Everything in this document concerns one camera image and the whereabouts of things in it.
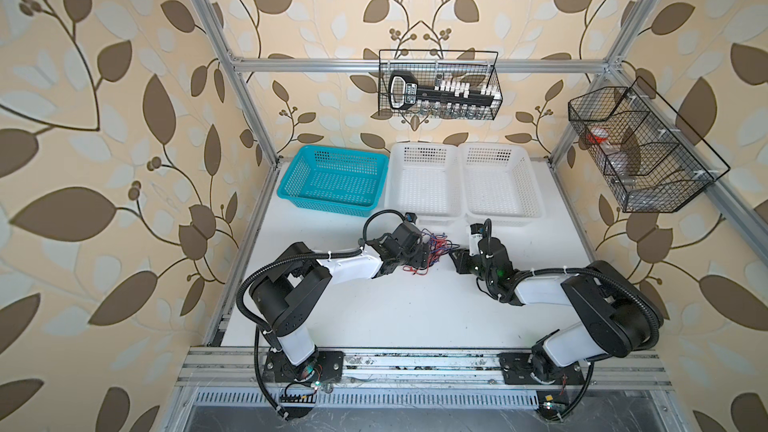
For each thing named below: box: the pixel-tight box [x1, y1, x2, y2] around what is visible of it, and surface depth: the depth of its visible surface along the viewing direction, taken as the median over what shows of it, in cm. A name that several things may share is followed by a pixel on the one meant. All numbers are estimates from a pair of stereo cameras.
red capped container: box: [586, 127, 609, 144], surface depth 84 cm
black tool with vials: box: [389, 70, 502, 116], surface depth 86 cm
